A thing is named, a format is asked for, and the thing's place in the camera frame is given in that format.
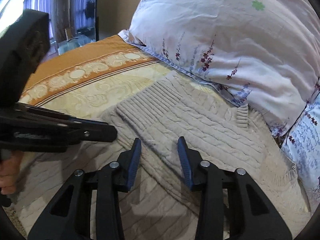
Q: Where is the beige cable-knit sweater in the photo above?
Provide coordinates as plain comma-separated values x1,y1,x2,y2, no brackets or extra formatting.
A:
15,72,311,239

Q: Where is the person's left hand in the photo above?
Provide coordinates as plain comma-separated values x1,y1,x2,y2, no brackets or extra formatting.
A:
0,151,24,195

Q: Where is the orange patterned blanket border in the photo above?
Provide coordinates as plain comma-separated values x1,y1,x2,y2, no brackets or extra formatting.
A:
20,35,156,106

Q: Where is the yellow patterned bedspread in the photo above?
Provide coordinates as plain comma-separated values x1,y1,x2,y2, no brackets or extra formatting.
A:
18,61,226,120

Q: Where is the black television screen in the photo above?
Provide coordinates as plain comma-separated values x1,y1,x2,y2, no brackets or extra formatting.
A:
69,0,97,41

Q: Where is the floral pillow with tree print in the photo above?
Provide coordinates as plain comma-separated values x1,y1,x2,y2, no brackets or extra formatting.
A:
281,99,319,212

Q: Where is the pink floral pillow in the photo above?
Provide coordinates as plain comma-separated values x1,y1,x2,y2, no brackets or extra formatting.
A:
119,0,319,137

